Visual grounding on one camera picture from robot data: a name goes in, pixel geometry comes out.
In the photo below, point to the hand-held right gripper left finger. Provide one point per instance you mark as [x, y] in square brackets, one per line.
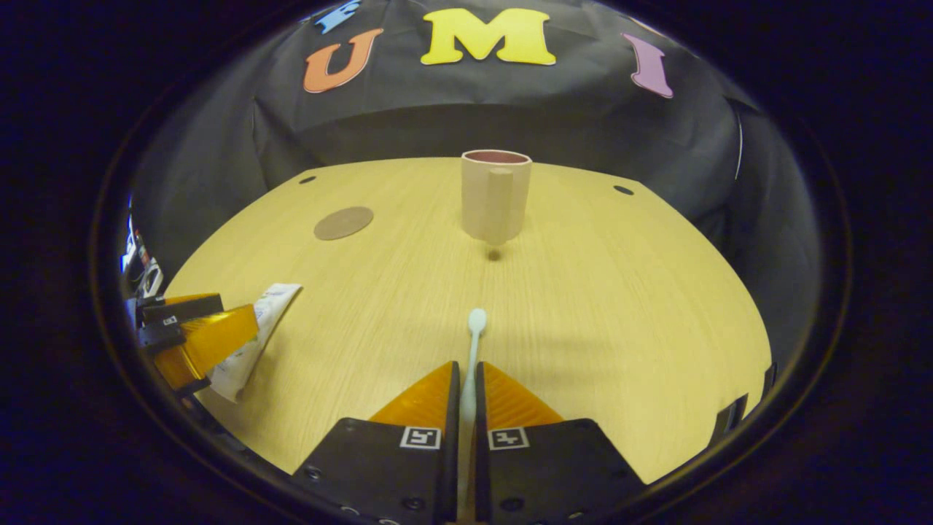
[379, 470]

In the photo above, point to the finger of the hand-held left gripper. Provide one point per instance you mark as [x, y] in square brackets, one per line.
[211, 339]
[182, 309]

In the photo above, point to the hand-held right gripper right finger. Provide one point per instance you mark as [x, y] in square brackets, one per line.
[554, 467]

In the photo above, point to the white toothpaste tube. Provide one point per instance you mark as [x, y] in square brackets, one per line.
[273, 306]

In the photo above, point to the pale green toothbrush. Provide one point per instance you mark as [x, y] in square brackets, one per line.
[475, 335]

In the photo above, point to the round brown coaster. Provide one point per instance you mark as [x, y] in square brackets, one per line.
[342, 223]

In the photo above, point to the beige cup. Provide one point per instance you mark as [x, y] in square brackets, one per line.
[481, 197]

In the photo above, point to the wooden desktop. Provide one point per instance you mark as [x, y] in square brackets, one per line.
[619, 328]

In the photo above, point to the computer monitor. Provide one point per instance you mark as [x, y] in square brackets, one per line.
[129, 251]

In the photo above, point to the black backdrop cloth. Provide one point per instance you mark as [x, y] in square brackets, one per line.
[437, 124]

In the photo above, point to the black desk edge bracket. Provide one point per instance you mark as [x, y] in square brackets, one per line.
[729, 419]

